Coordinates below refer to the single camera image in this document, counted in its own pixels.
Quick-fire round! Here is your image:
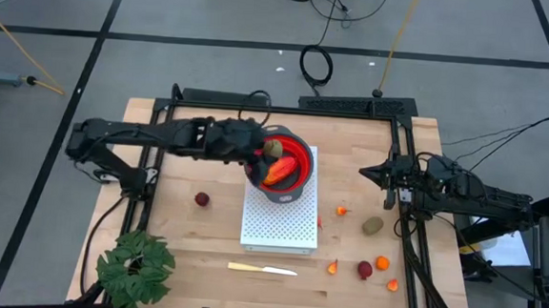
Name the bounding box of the black perforated control box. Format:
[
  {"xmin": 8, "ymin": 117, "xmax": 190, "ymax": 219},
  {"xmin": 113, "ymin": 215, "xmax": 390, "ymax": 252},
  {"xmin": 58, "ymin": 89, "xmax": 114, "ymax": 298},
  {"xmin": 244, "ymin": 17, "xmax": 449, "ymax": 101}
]
[{"xmin": 297, "ymin": 91, "xmax": 420, "ymax": 119}]

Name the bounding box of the red grey collapsible colander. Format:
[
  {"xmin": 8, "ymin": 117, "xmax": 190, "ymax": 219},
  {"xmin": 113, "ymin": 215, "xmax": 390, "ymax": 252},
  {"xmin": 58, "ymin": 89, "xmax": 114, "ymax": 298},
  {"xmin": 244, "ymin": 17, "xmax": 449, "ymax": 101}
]
[{"xmin": 240, "ymin": 122, "xmax": 317, "ymax": 207}]

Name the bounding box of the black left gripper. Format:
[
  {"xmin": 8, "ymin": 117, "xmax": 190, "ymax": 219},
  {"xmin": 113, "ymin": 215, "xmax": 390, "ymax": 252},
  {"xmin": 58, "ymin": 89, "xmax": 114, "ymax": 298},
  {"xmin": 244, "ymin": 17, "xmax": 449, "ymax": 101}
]
[{"xmin": 201, "ymin": 115, "xmax": 274, "ymax": 187}]

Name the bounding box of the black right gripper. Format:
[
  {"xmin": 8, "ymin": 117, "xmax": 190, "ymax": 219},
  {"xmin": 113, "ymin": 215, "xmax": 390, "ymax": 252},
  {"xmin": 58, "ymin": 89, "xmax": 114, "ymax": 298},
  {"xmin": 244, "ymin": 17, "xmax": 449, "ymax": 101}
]
[{"xmin": 356, "ymin": 143, "xmax": 430, "ymax": 213}]

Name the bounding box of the black flat control box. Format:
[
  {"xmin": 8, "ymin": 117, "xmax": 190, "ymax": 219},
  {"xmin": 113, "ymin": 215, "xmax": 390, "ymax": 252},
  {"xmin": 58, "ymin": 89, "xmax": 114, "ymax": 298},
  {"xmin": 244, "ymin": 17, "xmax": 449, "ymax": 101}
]
[{"xmin": 180, "ymin": 86, "xmax": 270, "ymax": 109}]

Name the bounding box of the brown kiwi fruit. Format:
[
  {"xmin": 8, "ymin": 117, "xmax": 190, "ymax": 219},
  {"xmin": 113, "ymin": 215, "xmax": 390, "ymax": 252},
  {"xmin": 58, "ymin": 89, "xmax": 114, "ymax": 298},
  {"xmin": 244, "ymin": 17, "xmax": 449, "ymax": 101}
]
[
  {"xmin": 360, "ymin": 215, "xmax": 386, "ymax": 238},
  {"xmin": 262, "ymin": 138, "xmax": 285, "ymax": 159}
]

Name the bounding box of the yellow hanging cable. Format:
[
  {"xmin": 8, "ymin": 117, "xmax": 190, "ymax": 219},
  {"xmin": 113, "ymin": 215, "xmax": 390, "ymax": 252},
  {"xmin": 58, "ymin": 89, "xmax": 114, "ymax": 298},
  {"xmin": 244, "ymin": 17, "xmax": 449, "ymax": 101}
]
[{"xmin": 371, "ymin": 0, "xmax": 422, "ymax": 100}]

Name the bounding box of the yellow cable black plug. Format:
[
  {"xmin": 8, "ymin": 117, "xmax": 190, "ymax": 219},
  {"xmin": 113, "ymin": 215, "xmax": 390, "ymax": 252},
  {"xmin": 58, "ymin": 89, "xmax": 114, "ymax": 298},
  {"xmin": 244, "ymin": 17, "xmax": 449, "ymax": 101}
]
[{"xmin": 0, "ymin": 2, "xmax": 71, "ymax": 97}]

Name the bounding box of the cream handled knife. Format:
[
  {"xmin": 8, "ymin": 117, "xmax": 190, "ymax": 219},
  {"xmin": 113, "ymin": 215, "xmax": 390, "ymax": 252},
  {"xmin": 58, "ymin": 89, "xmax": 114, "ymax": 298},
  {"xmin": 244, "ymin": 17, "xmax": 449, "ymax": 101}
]
[{"xmin": 226, "ymin": 261, "xmax": 299, "ymax": 277}]

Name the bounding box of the green artificial plant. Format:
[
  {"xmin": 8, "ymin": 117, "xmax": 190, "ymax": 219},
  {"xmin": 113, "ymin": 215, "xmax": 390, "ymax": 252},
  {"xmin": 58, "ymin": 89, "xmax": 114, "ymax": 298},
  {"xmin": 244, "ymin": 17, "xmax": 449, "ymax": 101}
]
[{"xmin": 92, "ymin": 227, "xmax": 179, "ymax": 308}]

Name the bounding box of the white perforated metal shelf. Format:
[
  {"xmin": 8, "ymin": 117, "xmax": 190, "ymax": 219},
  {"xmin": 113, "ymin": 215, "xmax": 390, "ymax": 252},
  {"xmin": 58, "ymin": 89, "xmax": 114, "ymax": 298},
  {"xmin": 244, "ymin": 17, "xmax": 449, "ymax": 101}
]
[{"xmin": 239, "ymin": 141, "xmax": 325, "ymax": 257}]

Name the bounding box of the black power cable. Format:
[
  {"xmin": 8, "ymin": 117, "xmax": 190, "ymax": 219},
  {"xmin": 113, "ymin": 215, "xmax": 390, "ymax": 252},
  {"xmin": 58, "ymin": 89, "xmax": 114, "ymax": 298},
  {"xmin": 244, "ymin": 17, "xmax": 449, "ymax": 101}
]
[{"xmin": 77, "ymin": 190, "xmax": 129, "ymax": 301}]

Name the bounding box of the black coiled cable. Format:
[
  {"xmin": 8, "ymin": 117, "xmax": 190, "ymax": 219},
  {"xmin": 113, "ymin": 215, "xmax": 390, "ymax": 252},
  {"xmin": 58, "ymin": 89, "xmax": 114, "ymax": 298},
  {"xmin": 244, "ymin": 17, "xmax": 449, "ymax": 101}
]
[{"xmin": 296, "ymin": 0, "xmax": 342, "ymax": 98}]

